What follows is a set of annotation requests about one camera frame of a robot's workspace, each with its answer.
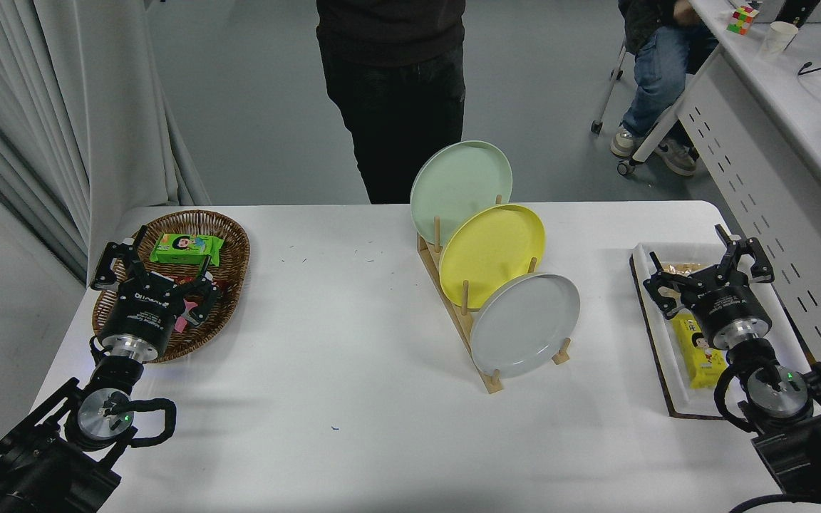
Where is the white desk with perforated panel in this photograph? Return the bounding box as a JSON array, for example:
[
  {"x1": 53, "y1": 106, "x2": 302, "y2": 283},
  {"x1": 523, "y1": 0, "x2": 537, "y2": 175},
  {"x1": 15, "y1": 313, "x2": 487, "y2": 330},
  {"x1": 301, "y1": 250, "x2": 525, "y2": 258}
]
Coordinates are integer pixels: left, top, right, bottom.
[{"x1": 617, "y1": 0, "x2": 821, "y2": 378}]

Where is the colourful puzzle cube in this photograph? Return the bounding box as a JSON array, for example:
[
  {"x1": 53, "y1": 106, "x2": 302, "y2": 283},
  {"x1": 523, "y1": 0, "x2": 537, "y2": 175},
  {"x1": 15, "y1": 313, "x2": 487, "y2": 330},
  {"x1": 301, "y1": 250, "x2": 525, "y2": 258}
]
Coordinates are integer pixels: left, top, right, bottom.
[{"x1": 726, "y1": 6, "x2": 760, "y2": 35}]

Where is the yellow snack bar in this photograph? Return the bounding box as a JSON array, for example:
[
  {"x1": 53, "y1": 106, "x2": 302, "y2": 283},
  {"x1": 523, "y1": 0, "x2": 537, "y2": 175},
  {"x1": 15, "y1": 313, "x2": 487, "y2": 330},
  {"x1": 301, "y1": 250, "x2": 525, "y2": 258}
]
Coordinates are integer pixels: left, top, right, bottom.
[{"x1": 671, "y1": 311, "x2": 728, "y2": 390}]

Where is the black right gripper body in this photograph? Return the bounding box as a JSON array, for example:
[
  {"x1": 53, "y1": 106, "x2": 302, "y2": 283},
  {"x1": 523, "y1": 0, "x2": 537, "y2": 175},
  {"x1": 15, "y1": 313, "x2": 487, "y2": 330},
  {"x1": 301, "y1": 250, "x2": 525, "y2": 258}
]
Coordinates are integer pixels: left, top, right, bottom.
[{"x1": 681, "y1": 280, "x2": 773, "y2": 346}]

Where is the wooden plate rack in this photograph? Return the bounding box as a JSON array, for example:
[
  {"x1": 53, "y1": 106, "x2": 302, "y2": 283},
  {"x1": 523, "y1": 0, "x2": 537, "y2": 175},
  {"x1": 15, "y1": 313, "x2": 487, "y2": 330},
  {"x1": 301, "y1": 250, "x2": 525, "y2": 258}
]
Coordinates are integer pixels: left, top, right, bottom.
[{"x1": 416, "y1": 194, "x2": 572, "y2": 395}]

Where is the green snack pack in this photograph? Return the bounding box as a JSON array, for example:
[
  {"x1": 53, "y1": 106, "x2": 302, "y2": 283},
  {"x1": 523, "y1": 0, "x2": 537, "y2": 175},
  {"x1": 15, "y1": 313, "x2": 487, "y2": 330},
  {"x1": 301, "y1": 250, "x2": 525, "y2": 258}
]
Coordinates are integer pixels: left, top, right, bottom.
[{"x1": 150, "y1": 232, "x2": 225, "y2": 268}]

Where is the pale green plate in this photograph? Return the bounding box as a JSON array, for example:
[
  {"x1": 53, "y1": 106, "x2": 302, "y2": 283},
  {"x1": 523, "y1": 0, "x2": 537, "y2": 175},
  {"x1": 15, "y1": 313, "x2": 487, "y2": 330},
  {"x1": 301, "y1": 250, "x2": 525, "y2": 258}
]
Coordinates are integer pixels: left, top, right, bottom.
[{"x1": 410, "y1": 140, "x2": 513, "y2": 247}]

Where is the brown wicker basket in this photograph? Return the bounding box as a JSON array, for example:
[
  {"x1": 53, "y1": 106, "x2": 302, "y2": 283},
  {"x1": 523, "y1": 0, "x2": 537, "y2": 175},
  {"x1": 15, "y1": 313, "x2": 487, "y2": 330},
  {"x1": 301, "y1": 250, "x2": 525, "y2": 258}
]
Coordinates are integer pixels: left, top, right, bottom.
[{"x1": 92, "y1": 209, "x2": 251, "y2": 364}]

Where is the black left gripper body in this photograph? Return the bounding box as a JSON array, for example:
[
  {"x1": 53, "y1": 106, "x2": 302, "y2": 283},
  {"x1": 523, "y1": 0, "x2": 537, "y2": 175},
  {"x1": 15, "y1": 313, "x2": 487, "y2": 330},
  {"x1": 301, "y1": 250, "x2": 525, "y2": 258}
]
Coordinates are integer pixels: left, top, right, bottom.
[{"x1": 99, "y1": 273, "x2": 192, "y2": 353}]

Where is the pink snack wrapper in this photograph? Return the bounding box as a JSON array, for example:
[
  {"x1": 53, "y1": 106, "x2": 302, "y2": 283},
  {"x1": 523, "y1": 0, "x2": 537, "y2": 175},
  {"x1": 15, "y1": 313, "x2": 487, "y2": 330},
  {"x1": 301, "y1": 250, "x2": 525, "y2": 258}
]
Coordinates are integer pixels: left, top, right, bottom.
[{"x1": 174, "y1": 298, "x2": 201, "y2": 334}]

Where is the standing person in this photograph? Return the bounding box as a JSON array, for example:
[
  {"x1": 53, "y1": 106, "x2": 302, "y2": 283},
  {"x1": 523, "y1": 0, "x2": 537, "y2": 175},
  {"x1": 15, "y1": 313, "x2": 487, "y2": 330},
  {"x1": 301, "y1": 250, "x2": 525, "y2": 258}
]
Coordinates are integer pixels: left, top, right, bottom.
[{"x1": 316, "y1": 0, "x2": 467, "y2": 205}]

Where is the white chair frame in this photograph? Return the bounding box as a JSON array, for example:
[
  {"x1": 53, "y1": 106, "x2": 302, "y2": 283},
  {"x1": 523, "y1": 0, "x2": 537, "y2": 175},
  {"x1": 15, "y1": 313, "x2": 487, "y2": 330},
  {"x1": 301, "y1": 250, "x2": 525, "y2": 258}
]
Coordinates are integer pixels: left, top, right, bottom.
[{"x1": 591, "y1": 41, "x2": 629, "y2": 136}]

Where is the grey curtain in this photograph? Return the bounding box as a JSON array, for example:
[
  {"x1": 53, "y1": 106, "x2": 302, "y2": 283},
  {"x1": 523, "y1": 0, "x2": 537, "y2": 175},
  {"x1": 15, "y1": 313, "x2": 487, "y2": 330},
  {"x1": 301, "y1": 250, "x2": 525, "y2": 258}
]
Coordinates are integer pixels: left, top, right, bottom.
[{"x1": 0, "y1": 0, "x2": 212, "y2": 282}]

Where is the yellow plate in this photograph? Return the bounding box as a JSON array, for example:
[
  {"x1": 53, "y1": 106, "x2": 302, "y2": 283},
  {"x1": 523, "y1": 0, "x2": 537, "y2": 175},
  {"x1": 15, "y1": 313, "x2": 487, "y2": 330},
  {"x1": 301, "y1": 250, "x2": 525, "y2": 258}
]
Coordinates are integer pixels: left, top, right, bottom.
[{"x1": 439, "y1": 204, "x2": 547, "y2": 311}]

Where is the white paper cup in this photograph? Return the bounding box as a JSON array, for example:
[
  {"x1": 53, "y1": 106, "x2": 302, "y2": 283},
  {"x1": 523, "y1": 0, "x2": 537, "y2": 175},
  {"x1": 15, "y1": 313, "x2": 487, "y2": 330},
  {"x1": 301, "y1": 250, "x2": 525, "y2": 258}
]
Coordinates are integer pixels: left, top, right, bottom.
[{"x1": 758, "y1": 21, "x2": 800, "y2": 59}]

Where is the seated person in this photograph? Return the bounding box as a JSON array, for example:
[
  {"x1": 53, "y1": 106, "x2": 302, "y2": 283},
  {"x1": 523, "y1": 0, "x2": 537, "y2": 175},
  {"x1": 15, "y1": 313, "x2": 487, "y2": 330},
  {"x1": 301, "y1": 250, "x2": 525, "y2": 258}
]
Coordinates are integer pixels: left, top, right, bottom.
[{"x1": 610, "y1": 0, "x2": 721, "y2": 177}]

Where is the white rectangular tray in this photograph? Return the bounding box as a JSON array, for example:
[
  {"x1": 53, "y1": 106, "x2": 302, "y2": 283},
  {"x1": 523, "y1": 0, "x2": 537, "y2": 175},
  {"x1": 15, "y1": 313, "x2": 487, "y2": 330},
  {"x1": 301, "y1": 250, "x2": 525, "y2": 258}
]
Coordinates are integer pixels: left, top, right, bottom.
[{"x1": 629, "y1": 242, "x2": 821, "y2": 420}]

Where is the grey plate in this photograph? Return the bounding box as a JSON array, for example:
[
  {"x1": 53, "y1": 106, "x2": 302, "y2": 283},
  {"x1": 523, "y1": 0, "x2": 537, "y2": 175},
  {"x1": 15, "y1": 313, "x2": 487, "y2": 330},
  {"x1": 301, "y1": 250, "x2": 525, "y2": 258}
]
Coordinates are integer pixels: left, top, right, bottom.
[{"x1": 470, "y1": 273, "x2": 582, "y2": 379}]

